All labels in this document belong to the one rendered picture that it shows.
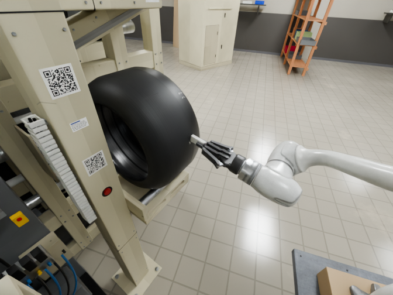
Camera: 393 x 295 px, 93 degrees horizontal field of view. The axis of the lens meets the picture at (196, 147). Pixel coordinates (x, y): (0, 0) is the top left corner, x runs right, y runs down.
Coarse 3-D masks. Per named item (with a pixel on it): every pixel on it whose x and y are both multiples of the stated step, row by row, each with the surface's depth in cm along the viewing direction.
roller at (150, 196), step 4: (160, 188) 97; (148, 192) 94; (152, 192) 94; (156, 192) 95; (144, 196) 92; (148, 196) 92; (152, 196) 93; (140, 200) 90; (144, 200) 90; (148, 200) 91; (144, 204) 90
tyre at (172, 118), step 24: (120, 72) 75; (144, 72) 76; (96, 96) 71; (120, 96) 65; (144, 96) 66; (168, 96) 72; (120, 120) 111; (144, 120) 65; (168, 120) 69; (192, 120) 79; (120, 144) 110; (144, 144) 68; (168, 144) 69; (192, 144) 81; (120, 168) 98; (144, 168) 108; (168, 168) 74
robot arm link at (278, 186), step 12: (264, 168) 66; (276, 168) 65; (288, 168) 67; (264, 180) 63; (276, 180) 62; (288, 180) 62; (264, 192) 64; (276, 192) 62; (288, 192) 61; (300, 192) 61; (288, 204) 62
